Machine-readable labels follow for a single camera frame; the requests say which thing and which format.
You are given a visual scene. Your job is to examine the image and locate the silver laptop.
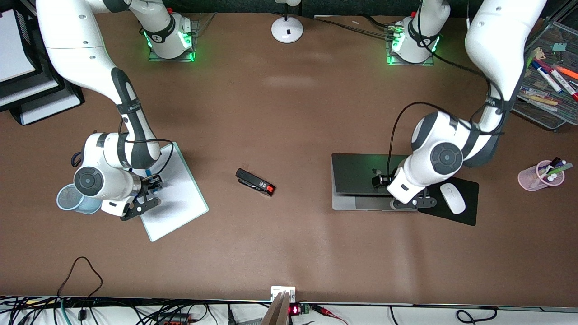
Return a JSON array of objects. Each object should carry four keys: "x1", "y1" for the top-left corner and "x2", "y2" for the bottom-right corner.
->
[{"x1": 331, "y1": 153, "x2": 419, "y2": 212}]

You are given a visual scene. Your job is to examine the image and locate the white marker black cap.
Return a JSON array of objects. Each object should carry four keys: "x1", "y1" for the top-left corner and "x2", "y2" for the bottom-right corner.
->
[{"x1": 540, "y1": 157, "x2": 562, "y2": 177}]

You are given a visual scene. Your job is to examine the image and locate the yellow marker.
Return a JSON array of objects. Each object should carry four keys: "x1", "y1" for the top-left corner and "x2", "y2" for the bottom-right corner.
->
[{"x1": 523, "y1": 94, "x2": 561, "y2": 107}]

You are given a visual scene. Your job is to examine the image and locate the green marker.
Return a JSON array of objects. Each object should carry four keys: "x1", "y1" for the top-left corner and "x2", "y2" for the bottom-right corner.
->
[{"x1": 546, "y1": 163, "x2": 573, "y2": 177}]

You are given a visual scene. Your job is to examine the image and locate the white marker blue cap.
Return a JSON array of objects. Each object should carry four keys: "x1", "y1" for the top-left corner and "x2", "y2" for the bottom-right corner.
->
[{"x1": 531, "y1": 60, "x2": 563, "y2": 94}]

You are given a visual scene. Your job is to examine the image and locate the white marker red cap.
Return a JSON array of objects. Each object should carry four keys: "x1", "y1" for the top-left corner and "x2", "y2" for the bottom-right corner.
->
[{"x1": 548, "y1": 68, "x2": 578, "y2": 102}]

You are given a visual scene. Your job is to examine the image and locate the white clipboard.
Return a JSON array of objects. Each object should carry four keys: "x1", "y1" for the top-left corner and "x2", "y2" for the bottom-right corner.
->
[{"x1": 135, "y1": 141, "x2": 209, "y2": 242}]

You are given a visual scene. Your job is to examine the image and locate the white computer mouse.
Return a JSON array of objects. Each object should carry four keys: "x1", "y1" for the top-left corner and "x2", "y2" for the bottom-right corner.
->
[{"x1": 440, "y1": 183, "x2": 466, "y2": 214}]

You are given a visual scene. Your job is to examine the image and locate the blue mesh pen cup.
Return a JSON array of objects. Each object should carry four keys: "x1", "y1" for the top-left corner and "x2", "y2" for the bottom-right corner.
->
[{"x1": 56, "y1": 183, "x2": 103, "y2": 215}]

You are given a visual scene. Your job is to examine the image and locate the black mouse pad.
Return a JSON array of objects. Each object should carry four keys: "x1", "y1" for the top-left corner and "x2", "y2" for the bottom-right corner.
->
[{"x1": 418, "y1": 170, "x2": 480, "y2": 227}]

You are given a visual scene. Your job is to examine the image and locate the black and red stapler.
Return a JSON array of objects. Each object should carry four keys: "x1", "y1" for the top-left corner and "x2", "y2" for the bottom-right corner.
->
[{"x1": 235, "y1": 168, "x2": 276, "y2": 197}]

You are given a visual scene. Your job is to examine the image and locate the black stacked letter tray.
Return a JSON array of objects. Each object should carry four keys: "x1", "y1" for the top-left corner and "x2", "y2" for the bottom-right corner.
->
[{"x1": 0, "y1": 0, "x2": 85, "y2": 126}]

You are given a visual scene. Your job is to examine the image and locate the pink mesh pen cup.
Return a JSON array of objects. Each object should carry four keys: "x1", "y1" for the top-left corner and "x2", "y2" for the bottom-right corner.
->
[{"x1": 518, "y1": 160, "x2": 565, "y2": 192}]

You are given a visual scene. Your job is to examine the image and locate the grey metal mesh tray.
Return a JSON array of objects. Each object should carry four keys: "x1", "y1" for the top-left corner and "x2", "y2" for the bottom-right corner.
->
[{"x1": 513, "y1": 18, "x2": 578, "y2": 131}]

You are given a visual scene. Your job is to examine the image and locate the white round lamp base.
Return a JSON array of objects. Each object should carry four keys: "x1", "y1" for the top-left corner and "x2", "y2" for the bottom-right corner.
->
[{"x1": 271, "y1": 0, "x2": 304, "y2": 44}]

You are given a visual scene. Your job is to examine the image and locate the white paper sheet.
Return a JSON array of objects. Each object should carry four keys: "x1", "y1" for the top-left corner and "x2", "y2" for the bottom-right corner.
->
[{"x1": 0, "y1": 9, "x2": 37, "y2": 84}]

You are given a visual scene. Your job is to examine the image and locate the orange highlighter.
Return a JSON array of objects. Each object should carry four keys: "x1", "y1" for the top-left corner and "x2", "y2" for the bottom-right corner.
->
[{"x1": 553, "y1": 64, "x2": 578, "y2": 80}]

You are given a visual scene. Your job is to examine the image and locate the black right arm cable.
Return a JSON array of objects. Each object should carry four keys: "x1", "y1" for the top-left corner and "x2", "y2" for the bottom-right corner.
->
[{"x1": 118, "y1": 131, "x2": 175, "y2": 181}]

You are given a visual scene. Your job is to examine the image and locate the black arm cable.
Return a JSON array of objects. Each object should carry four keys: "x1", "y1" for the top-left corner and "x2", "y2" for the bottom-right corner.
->
[
  {"x1": 387, "y1": 68, "x2": 506, "y2": 179},
  {"x1": 118, "y1": 131, "x2": 175, "y2": 181}
]

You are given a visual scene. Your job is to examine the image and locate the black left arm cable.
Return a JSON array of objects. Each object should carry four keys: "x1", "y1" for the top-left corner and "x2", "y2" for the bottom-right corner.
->
[{"x1": 387, "y1": 68, "x2": 506, "y2": 179}]

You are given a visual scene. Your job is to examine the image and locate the black looped cable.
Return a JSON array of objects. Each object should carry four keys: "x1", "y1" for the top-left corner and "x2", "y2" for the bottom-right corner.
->
[{"x1": 57, "y1": 256, "x2": 103, "y2": 299}]

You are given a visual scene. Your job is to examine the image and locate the red wire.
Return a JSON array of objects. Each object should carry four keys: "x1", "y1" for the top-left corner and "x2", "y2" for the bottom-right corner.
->
[{"x1": 312, "y1": 304, "x2": 349, "y2": 325}]

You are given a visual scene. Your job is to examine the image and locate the white bracket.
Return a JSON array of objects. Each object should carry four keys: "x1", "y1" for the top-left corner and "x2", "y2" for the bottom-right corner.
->
[{"x1": 270, "y1": 286, "x2": 297, "y2": 302}]

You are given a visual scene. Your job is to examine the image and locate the black cable bundle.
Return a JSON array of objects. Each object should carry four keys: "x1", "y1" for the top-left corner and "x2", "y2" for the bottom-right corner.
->
[{"x1": 312, "y1": 15, "x2": 394, "y2": 39}]

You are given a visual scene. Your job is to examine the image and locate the black coiled cable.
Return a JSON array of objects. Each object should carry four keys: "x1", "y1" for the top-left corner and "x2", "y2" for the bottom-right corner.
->
[{"x1": 455, "y1": 307, "x2": 498, "y2": 324}]

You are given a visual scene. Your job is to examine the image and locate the wooden post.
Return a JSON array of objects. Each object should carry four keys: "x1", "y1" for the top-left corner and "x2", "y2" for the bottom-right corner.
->
[{"x1": 261, "y1": 291, "x2": 292, "y2": 325}]

